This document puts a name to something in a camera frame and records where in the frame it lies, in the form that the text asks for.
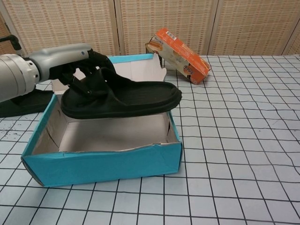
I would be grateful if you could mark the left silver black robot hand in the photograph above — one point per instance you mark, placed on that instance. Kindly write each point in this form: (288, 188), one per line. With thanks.
(65, 55)

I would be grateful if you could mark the black rubber slipper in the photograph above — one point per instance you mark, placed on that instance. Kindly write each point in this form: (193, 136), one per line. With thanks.
(140, 98)
(30, 103)

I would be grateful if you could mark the blue cardboard shoe box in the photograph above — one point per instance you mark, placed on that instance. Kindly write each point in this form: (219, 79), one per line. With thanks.
(105, 166)

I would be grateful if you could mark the orange snack box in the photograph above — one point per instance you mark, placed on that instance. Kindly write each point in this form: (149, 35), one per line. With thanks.
(187, 58)

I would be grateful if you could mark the woven bamboo folding screen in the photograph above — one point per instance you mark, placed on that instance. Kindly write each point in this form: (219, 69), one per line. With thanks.
(70, 23)

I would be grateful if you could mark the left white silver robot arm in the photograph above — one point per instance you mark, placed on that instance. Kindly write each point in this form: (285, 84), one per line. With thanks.
(14, 75)

